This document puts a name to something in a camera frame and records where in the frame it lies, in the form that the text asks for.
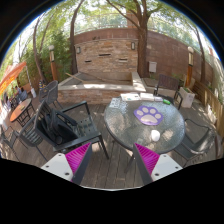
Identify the black metal patio chair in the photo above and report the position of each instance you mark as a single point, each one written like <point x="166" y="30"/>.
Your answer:
<point x="85" y="129"/>

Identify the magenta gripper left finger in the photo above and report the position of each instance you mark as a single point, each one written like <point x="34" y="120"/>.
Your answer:
<point x="70" y="166"/>

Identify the purple paw print mousepad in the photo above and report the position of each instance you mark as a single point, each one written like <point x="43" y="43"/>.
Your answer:
<point x="148" y="115"/>

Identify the wooden lamp post left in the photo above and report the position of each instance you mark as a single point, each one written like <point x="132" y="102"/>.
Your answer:
<point x="52" y="61"/>

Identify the wooden lamp post right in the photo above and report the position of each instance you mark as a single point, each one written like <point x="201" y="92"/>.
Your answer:
<point x="190" y="65"/>

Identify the black backpack on chair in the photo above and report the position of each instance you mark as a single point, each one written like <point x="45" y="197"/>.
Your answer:
<point x="58" y="126"/>

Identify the grey utility box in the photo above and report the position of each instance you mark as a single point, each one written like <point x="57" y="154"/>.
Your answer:
<point x="152" y="66"/>

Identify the green object on table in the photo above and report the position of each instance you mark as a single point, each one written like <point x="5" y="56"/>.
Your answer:
<point x="166" y="102"/>

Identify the grey chair left foreground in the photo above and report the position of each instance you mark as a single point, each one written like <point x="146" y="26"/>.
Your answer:
<point x="27" y="137"/>

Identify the dark chair behind table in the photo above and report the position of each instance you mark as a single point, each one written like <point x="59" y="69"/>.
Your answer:
<point x="170" y="83"/>

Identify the round wooden side table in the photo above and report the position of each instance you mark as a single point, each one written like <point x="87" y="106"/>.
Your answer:
<point x="21" y="113"/>

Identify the grey mesh chair background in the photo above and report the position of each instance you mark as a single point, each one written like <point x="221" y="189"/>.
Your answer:
<point x="49" y="93"/>

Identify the white papers on table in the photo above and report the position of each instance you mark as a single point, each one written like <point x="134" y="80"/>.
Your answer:
<point x="130" y="97"/>

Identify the white planter box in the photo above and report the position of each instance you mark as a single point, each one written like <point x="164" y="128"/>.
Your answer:
<point x="188" y="97"/>

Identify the wooden lamp post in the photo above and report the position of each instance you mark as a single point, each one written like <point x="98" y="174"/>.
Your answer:
<point x="190" y="65"/>
<point x="52" y="61"/>

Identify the orange patio umbrella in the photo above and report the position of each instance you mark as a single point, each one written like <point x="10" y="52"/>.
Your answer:
<point x="10" y="75"/>

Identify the stone fountain basin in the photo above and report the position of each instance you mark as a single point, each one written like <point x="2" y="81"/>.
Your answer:
<point x="93" y="93"/>

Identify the white book on table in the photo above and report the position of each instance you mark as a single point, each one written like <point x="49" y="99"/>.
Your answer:
<point x="147" y="96"/>

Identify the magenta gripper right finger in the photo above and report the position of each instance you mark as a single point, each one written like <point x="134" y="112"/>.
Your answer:
<point x="153" y="166"/>

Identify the round glass patio table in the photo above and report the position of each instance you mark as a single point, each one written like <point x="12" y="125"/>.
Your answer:
<point x="127" y="130"/>

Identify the black chair right side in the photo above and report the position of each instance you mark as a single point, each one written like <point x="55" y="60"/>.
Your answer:
<point x="189" y="150"/>

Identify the white computer mouse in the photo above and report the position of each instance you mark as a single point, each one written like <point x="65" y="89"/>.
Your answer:
<point x="155" y="135"/>

